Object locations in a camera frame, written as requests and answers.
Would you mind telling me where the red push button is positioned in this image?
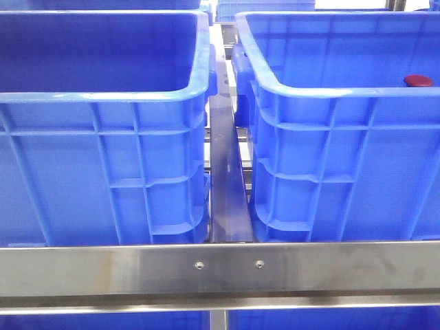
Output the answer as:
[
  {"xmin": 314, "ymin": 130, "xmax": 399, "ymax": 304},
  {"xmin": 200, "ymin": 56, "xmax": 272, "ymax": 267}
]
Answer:
[{"xmin": 404, "ymin": 74, "xmax": 434, "ymax": 87}]

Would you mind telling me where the steel centre divider bar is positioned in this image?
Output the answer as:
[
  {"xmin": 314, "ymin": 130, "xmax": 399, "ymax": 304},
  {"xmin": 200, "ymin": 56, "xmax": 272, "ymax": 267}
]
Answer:
[{"xmin": 209, "ymin": 44, "xmax": 254, "ymax": 243}]

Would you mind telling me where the left blue plastic crate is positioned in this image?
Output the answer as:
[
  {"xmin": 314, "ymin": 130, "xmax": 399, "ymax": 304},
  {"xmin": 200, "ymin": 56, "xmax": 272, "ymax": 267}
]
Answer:
[{"xmin": 1, "ymin": 10, "xmax": 217, "ymax": 248}]

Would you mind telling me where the blue plastic crate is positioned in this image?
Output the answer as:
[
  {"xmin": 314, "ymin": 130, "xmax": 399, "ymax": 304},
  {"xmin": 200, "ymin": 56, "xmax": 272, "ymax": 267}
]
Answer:
[
  {"xmin": 234, "ymin": 12, "xmax": 439, "ymax": 242},
  {"xmin": 1, "ymin": 10, "xmax": 217, "ymax": 248}
]

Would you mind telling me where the right blue plastic crate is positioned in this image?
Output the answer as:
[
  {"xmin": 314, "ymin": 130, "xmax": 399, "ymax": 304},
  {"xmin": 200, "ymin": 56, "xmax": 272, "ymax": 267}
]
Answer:
[{"xmin": 234, "ymin": 12, "xmax": 439, "ymax": 242}]

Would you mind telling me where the far right blue crate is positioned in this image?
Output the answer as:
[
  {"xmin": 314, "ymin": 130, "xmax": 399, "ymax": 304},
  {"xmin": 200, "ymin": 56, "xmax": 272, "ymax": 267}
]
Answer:
[{"xmin": 215, "ymin": 0, "xmax": 316, "ymax": 23}]

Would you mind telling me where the lower left blue crate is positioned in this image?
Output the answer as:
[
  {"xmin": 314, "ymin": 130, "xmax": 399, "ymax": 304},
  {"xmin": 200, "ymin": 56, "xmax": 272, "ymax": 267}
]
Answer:
[{"xmin": 1, "ymin": 311, "xmax": 210, "ymax": 329}]

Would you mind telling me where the lower right blue crate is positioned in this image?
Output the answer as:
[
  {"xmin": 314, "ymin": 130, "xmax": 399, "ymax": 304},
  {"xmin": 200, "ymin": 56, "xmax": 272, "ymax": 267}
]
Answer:
[{"xmin": 229, "ymin": 306, "xmax": 439, "ymax": 330}]

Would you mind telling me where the far left blue crate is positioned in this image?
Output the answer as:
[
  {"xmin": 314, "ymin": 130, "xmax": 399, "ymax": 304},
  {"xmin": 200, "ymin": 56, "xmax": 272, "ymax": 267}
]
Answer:
[{"xmin": 1, "ymin": 0, "xmax": 213, "ymax": 25}]

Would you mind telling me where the left rail screw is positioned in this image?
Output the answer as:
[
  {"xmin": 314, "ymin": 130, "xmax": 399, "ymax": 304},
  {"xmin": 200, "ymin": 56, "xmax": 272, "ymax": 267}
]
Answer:
[{"xmin": 194, "ymin": 261, "xmax": 204, "ymax": 270}]

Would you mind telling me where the rail screw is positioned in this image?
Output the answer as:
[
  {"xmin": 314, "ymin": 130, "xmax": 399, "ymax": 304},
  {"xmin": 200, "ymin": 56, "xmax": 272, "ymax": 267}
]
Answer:
[
  {"xmin": 194, "ymin": 261, "xmax": 204, "ymax": 270},
  {"xmin": 255, "ymin": 260, "xmax": 265, "ymax": 269}
]

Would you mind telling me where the right rail screw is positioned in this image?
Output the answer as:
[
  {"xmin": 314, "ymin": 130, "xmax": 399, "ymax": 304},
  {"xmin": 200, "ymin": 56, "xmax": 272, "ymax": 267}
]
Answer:
[{"xmin": 255, "ymin": 260, "xmax": 265, "ymax": 269}]

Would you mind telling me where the stainless steel front rail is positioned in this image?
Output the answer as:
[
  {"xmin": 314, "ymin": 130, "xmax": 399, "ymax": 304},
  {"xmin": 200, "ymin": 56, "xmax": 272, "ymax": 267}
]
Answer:
[{"xmin": 1, "ymin": 241, "xmax": 439, "ymax": 314}]

